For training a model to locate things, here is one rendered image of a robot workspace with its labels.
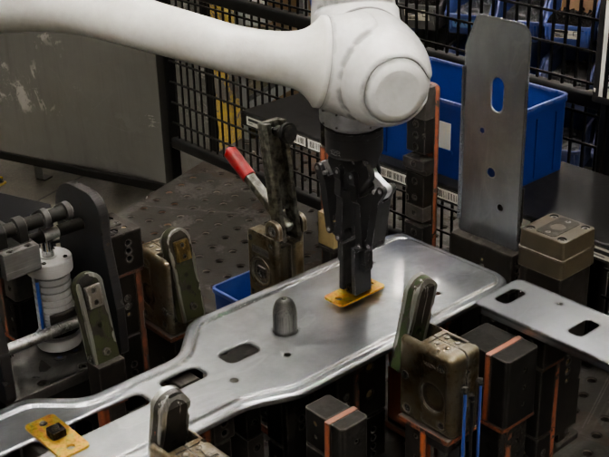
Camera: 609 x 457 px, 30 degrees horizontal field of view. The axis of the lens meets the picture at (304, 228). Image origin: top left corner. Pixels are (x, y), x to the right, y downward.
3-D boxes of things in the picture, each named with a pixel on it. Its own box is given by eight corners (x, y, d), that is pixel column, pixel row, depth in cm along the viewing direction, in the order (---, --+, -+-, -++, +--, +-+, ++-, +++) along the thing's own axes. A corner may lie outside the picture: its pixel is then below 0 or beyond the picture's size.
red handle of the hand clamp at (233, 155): (280, 229, 160) (219, 148, 165) (275, 238, 162) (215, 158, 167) (303, 220, 163) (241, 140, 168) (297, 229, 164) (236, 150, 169)
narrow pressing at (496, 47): (516, 253, 166) (529, 25, 152) (456, 229, 174) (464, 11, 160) (518, 252, 167) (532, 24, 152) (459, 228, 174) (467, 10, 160)
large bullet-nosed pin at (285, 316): (284, 349, 147) (283, 305, 144) (268, 340, 149) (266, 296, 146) (303, 340, 149) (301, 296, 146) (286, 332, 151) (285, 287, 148)
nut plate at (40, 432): (91, 446, 126) (90, 437, 125) (61, 461, 124) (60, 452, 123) (53, 414, 132) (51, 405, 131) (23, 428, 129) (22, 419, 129)
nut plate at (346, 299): (342, 307, 151) (342, 300, 151) (323, 298, 154) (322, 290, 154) (386, 286, 156) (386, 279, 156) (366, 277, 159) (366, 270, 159)
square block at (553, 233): (546, 459, 171) (564, 244, 155) (505, 436, 176) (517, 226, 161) (578, 437, 175) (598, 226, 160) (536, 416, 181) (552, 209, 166)
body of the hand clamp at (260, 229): (283, 445, 175) (275, 240, 160) (255, 427, 180) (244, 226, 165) (311, 430, 179) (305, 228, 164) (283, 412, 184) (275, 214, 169)
